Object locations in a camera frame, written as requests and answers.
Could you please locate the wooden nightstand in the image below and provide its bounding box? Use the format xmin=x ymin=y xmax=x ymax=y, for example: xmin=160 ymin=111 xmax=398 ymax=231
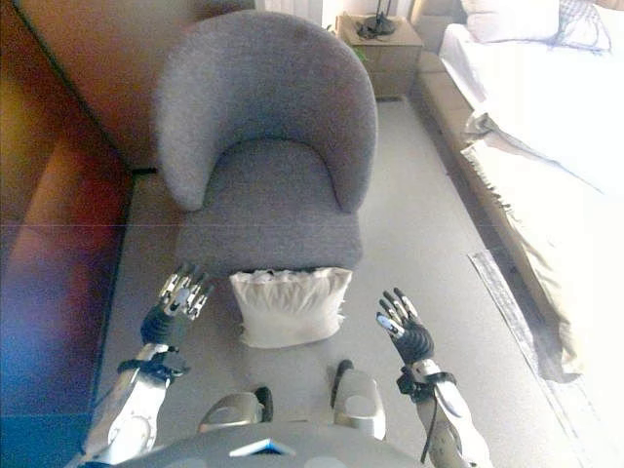
xmin=334 ymin=11 xmax=424 ymax=102

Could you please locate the dark patterned throw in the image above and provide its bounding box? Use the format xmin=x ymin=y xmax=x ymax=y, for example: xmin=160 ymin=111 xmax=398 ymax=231
xmin=544 ymin=0 xmax=613 ymax=54

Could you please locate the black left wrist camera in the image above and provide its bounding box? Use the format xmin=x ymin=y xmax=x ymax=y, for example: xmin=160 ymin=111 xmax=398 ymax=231
xmin=148 ymin=351 xmax=191 ymax=379

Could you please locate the silver robot left leg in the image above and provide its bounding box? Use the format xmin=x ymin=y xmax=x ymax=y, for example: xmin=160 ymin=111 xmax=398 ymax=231
xmin=196 ymin=385 xmax=275 ymax=436

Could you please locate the brown wooden wardrobe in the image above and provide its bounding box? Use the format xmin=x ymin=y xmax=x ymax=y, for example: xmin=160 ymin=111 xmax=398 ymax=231
xmin=0 ymin=0 xmax=257 ymax=468

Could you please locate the black lamp base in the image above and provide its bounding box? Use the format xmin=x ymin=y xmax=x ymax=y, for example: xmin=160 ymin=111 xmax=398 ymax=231
xmin=357 ymin=0 xmax=398 ymax=38

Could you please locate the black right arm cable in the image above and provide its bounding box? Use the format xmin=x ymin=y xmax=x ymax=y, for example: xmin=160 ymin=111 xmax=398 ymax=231
xmin=418 ymin=383 xmax=441 ymax=465

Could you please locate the white bed pillow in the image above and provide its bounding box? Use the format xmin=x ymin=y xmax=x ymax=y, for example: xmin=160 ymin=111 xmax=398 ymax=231
xmin=459 ymin=0 xmax=563 ymax=46

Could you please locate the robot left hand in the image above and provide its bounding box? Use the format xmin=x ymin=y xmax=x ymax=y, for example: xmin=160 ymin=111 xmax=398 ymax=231
xmin=139 ymin=261 xmax=216 ymax=345

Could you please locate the white fringed cushion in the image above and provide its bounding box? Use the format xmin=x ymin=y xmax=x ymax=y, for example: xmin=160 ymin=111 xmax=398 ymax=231
xmin=228 ymin=266 xmax=354 ymax=349

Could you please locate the bed with white bedding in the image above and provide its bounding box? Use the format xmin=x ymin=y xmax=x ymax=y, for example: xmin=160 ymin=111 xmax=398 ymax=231
xmin=437 ymin=21 xmax=624 ymax=384

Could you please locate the grey fabric armchair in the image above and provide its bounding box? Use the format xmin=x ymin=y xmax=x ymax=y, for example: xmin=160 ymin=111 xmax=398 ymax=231
xmin=155 ymin=9 xmax=380 ymax=283

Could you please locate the grey patterned rug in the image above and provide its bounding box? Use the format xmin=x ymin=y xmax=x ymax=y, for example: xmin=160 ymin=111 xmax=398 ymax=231
xmin=466 ymin=250 xmax=624 ymax=468

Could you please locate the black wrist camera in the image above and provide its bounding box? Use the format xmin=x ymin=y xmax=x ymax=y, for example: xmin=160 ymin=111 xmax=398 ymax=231
xmin=148 ymin=351 xmax=191 ymax=379
xmin=395 ymin=368 xmax=425 ymax=404

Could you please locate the white curtain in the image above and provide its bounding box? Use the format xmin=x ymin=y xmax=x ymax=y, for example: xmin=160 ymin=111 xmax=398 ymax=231
xmin=254 ymin=0 xmax=324 ymax=26

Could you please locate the grey robot torso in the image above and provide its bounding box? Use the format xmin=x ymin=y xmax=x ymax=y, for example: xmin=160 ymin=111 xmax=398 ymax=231
xmin=66 ymin=420 xmax=426 ymax=468

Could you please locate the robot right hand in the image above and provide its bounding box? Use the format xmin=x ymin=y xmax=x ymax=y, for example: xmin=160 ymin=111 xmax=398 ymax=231
xmin=374 ymin=287 xmax=436 ymax=365

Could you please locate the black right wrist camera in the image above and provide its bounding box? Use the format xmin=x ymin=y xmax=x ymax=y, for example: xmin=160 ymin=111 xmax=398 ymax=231
xmin=395 ymin=368 xmax=425 ymax=404

